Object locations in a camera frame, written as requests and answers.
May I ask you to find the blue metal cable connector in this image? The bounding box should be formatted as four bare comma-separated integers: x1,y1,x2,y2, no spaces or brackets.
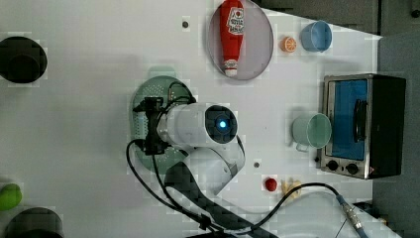
336,195,368,238

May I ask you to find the black round pot lower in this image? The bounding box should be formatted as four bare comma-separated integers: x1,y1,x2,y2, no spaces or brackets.
4,207,64,238

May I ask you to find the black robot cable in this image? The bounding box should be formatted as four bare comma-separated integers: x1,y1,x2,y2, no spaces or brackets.
126,80,341,236

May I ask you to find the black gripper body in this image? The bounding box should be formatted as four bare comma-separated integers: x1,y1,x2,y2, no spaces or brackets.
133,97,168,156

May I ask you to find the black round pot upper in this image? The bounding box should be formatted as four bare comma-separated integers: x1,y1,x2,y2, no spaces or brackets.
0,37,48,84

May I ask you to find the orange slice toy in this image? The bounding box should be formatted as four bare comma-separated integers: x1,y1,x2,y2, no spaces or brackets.
280,37,297,53

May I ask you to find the small red ball toy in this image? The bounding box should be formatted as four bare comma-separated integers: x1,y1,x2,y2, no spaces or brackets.
264,178,277,191

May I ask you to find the black round pot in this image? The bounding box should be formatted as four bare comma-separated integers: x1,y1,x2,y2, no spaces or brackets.
4,207,64,238
0,37,48,84

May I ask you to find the red ketchup bottle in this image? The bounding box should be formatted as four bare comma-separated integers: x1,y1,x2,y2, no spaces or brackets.
219,0,245,77

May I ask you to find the yellow toy piece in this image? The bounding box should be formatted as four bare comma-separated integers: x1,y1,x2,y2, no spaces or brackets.
281,179,301,199

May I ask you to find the mint green mug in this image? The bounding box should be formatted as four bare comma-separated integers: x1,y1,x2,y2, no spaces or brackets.
292,113,332,153

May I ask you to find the grey round plate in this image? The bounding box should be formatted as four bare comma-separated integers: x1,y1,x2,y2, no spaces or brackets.
206,0,273,80

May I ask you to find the green apple toy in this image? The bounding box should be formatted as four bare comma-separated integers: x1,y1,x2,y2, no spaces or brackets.
0,183,23,211

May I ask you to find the blue cup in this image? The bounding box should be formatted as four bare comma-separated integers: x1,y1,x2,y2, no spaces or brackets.
299,21,333,53

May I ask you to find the mint green oval strainer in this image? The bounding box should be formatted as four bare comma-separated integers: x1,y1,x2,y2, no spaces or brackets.
130,66,195,175

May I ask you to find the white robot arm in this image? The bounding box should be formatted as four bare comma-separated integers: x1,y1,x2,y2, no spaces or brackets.
132,96,276,238

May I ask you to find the silver toaster oven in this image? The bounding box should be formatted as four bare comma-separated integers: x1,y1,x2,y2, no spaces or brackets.
320,73,406,179

